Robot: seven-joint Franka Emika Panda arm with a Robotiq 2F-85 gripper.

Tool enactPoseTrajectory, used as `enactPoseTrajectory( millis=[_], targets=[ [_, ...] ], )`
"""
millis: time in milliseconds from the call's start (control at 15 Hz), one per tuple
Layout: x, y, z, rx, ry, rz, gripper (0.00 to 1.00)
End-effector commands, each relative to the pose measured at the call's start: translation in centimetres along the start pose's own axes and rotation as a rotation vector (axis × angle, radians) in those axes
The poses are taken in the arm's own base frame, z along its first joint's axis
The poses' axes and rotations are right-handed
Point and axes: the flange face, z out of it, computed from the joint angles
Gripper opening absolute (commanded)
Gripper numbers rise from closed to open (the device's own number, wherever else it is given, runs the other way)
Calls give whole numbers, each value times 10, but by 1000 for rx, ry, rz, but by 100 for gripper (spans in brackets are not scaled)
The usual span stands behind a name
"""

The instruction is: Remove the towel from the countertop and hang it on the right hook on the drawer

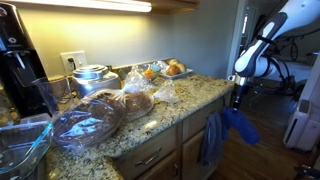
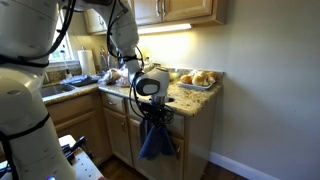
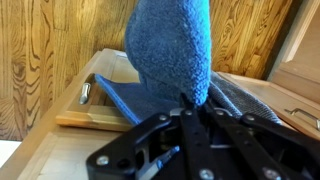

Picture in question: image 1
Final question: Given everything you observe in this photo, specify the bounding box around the gray hanging towel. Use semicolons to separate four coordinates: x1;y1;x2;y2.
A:
199;112;225;167

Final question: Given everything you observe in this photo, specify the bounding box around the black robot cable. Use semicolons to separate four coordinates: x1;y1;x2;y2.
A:
256;28;320;93

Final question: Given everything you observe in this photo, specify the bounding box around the dark bag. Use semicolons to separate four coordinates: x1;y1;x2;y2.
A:
279;78;306;98

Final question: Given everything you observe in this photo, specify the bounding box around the empty clear plastic bag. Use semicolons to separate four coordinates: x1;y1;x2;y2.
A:
153;79;181;105

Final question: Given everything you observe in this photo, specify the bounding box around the bicycle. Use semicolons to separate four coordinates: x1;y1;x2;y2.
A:
266;34;301;63

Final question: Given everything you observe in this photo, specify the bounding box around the large bagged brown bread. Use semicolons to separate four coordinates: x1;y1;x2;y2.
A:
51;88;127;151

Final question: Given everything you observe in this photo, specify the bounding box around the clear glass bowl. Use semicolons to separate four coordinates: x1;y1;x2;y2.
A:
139;63;164;82

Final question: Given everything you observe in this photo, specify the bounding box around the browned bread roll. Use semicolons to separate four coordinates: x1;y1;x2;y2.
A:
165;65;181;77

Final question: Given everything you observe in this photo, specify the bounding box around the metal drawer handle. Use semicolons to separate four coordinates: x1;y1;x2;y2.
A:
134;148;163;167

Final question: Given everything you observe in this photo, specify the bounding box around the clear glass baking dish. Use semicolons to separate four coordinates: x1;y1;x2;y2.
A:
0;113;54;180

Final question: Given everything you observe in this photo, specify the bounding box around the orange fruit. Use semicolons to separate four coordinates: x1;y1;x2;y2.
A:
143;68;157;80

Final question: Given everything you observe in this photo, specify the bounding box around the white rectangular plate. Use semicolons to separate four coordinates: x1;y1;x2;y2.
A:
159;68;194;80

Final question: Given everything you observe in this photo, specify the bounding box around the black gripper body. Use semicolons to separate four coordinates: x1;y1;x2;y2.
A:
232;84;249;105

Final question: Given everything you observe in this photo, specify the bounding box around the under-cabinet light strip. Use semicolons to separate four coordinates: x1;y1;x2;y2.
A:
6;0;153;14

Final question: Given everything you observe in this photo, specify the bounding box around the white door frame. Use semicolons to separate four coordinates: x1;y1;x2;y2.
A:
225;0;249;79

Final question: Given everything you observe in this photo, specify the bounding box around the wide wooden drawer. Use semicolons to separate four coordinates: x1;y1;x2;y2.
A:
182;97;225;143

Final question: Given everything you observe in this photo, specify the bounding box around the small bagged brown bread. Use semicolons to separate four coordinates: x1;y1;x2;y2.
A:
121;64;156;122

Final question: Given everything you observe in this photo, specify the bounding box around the clear glass measuring jug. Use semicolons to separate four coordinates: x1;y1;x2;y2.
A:
32;75;75;116

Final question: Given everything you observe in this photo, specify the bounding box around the wide wooden cabinet door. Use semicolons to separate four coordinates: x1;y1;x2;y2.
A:
182;129;221;180

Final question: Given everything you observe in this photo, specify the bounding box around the white floor mat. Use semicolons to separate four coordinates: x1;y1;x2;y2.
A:
266;61;313;83

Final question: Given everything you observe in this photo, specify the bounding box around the white wall outlet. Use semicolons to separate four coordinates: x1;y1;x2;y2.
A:
60;50;88;75

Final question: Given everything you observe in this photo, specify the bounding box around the narrow wooden drawer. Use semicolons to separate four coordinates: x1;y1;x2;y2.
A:
114;124;178;179

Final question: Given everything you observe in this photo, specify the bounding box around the wooden wall cabinet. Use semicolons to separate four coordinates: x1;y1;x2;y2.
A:
146;0;201;15

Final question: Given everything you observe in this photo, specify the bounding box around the white air purifier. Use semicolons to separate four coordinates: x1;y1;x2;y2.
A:
283;99;320;153

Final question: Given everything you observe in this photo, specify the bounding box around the white tall panel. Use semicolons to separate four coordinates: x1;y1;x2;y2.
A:
299;53;320;104

